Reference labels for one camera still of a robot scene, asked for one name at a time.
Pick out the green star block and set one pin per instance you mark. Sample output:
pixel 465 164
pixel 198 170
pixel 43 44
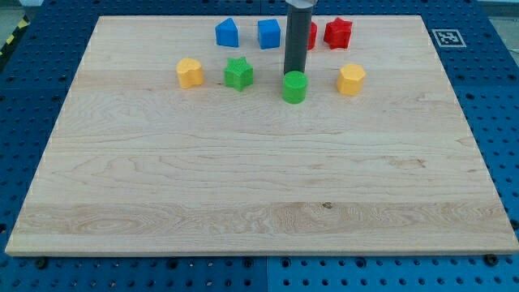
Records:
pixel 238 73

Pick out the red star block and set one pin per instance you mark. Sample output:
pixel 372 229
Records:
pixel 338 33

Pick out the green cylinder block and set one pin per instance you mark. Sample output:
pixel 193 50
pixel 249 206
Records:
pixel 294 87

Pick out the yellow heart block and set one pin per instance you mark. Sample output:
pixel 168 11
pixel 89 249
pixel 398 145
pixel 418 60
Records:
pixel 190 73

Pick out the yellow hexagon block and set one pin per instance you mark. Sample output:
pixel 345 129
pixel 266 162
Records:
pixel 350 79

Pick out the blue cube block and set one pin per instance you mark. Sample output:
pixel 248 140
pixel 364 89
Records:
pixel 269 34

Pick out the blue pentagon block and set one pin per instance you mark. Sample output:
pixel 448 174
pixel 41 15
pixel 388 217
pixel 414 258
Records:
pixel 227 33

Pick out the red block behind pusher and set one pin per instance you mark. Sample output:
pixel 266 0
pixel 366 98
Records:
pixel 312 36

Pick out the wooden board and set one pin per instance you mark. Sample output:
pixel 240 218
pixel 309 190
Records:
pixel 138 166

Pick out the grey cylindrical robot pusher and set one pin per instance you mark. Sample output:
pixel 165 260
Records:
pixel 298 27

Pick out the white fiducial marker tag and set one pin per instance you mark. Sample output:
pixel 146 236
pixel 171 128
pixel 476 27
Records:
pixel 448 38

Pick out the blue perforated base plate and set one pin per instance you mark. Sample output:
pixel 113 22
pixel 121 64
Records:
pixel 36 79

